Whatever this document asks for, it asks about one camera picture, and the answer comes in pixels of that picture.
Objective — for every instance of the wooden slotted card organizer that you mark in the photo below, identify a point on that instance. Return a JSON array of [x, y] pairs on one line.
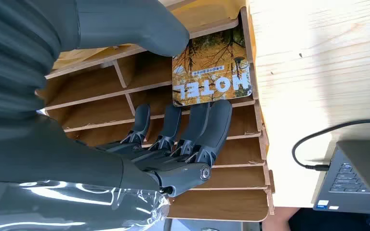
[[236, 178]]

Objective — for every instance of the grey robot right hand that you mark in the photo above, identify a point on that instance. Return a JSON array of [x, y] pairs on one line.
[[60, 159]]

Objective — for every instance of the person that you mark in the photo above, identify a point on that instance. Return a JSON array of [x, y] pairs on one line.
[[325, 223]]

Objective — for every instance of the grey laptop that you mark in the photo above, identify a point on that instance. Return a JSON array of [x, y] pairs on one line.
[[347, 185]]

